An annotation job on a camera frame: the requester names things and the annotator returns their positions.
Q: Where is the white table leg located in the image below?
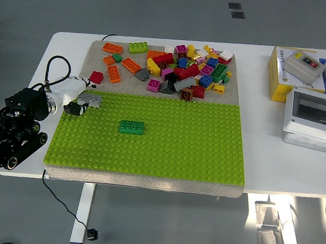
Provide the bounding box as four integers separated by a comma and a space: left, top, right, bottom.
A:
242, 192, 307, 244
69, 181, 97, 244

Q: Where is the magenta four-stud brick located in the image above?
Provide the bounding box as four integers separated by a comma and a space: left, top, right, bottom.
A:
160, 67, 175, 82
146, 78, 162, 94
200, 64, 215, 77
174, 43, 189, 60

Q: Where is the blue four-stud brick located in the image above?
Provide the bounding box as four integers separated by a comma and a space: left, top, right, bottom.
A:
176, 57, 189, 70
205, 57, 219, 70
198, 74, 214, 89

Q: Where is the lime green eight-stud brick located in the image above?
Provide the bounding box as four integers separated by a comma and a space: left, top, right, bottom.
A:
128, 41, 150, 57

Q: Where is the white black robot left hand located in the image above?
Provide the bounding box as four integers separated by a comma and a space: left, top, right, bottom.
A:
44, 73, 98, 119

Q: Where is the orange eight-stud brick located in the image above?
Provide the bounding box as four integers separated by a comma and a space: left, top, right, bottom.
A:
106, 64, 123, 84
146, 49, 167, 61
120, 57, 143, 75
102, 42, 125, 55

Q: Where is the white electrical enclosure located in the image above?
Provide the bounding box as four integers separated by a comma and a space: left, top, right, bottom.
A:
280, 85, 326, 156

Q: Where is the red and white brick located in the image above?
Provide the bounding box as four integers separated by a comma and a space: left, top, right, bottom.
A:
217, 50, 235, 66

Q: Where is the dark green tilted brick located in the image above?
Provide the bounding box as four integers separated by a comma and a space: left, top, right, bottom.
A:
209, 62, 229, 85

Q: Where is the yellow curved brick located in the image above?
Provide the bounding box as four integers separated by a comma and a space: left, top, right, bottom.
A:
144, 57, 162, 77

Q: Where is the small orange brick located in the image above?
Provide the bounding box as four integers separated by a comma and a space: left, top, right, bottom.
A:
102, 54, 117, 67

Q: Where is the red four-stud brick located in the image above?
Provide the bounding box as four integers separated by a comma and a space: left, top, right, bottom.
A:
88, 70, 104, 85

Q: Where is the red slope brick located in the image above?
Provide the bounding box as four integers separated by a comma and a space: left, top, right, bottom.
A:
189, 84, 207, 100

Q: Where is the long grey slope brick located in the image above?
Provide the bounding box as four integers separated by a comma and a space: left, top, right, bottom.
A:
172, 74, 197, 94

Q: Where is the red eight-stud brick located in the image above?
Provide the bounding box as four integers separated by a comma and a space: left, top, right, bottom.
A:
172, 61, 201, 83
152, 50, 175, 71

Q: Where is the dark green flat-lying eight-stud brick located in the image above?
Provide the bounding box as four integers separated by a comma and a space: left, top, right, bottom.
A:
118, 119, 146, 136

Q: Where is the lime green studded baseplate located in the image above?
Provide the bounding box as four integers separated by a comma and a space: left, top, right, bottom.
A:
43, 85, 255, 187

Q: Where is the brown four-stud brick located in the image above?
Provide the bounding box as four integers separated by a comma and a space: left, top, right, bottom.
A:
179, 87, 194, 103

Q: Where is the dark grey slope brick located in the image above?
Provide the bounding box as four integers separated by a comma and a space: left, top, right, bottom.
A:
158, 79, 176, 95

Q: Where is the yellow cardboard box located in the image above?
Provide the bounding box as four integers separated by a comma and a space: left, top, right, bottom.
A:
263, 45, 326, 108

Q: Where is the black brick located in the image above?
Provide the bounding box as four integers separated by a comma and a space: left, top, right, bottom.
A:
164, 72, 179, 86

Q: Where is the grey eight-stud brick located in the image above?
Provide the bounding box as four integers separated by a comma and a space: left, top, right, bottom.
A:
76, 92, 103, 110

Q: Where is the black plug with cord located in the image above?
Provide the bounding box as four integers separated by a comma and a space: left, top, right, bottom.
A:
36, 169, 107, 242

